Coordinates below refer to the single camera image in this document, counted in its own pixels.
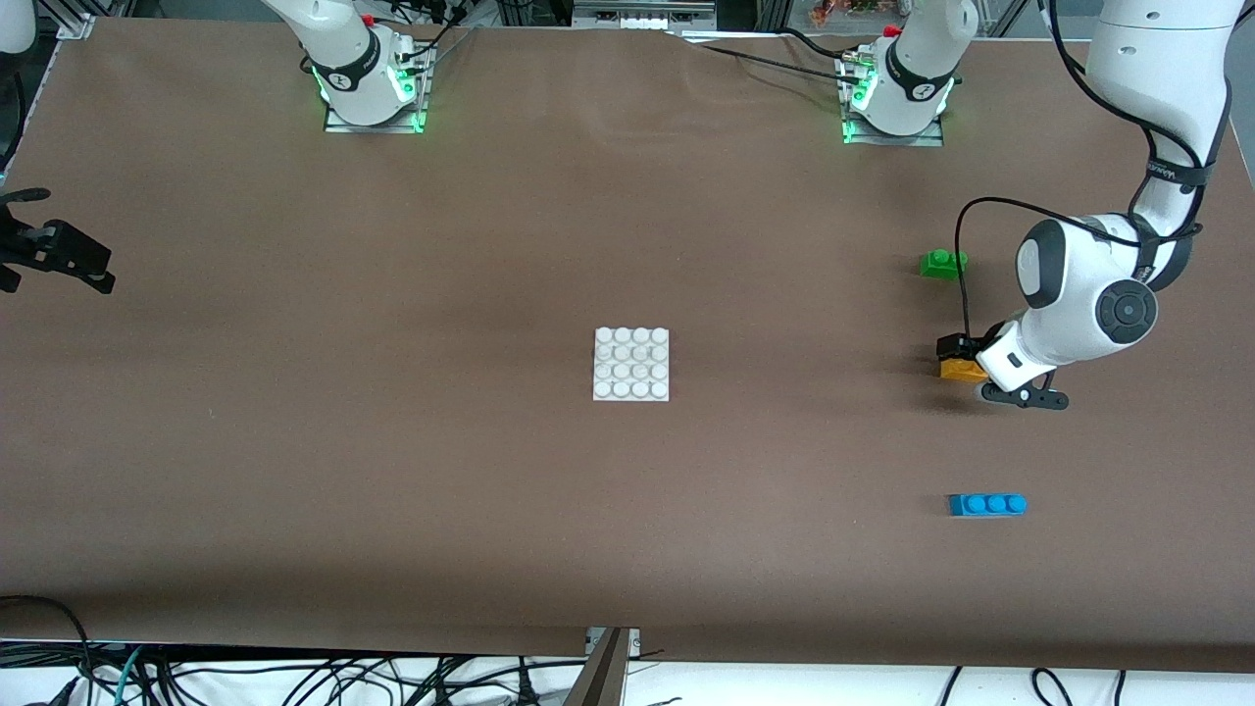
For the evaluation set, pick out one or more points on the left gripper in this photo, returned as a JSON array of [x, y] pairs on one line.
[[966, 347]]

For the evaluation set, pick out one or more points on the yellow two-stud block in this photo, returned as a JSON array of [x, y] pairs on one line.
[[961, 372]]

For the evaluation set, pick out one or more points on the white studded base plate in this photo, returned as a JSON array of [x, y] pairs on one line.
[[631, 365]]

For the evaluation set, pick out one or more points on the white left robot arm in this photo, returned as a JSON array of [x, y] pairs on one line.
[[1157, 59]]

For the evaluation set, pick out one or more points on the green two-stud block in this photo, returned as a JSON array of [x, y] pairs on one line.
[[943, 265]]

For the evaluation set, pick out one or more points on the blue three-stud block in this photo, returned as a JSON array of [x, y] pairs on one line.
[[988, 505]]

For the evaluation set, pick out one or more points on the colourful background object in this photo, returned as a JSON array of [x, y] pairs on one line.
[[848, 10]]

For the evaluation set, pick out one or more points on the brown table cover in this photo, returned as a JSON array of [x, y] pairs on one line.
[[627, 510]]

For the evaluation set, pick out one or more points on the white power strip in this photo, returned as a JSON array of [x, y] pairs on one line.
[[642, 15]]

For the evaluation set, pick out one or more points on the black left camera bracket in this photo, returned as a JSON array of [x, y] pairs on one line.
[[1025, 397]]

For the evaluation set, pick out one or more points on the aluminium frame corner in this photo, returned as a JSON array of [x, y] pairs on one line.
[[76, 20]]

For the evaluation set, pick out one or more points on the aluminium frame post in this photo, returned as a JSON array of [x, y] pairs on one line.
[[598, 681]]

